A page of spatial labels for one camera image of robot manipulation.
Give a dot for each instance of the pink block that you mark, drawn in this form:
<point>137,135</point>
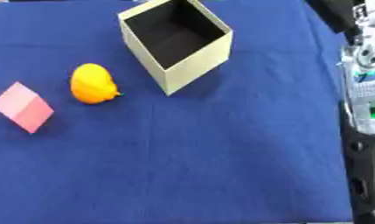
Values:
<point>23,107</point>

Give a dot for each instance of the yellow toy lemon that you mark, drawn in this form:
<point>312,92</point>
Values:
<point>92,84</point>

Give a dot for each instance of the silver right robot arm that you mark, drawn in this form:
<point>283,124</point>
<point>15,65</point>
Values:
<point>366,116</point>

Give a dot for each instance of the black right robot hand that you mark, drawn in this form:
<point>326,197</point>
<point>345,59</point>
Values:
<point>334,13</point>

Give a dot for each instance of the tan cardboard box black inside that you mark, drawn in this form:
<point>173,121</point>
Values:
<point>190,71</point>

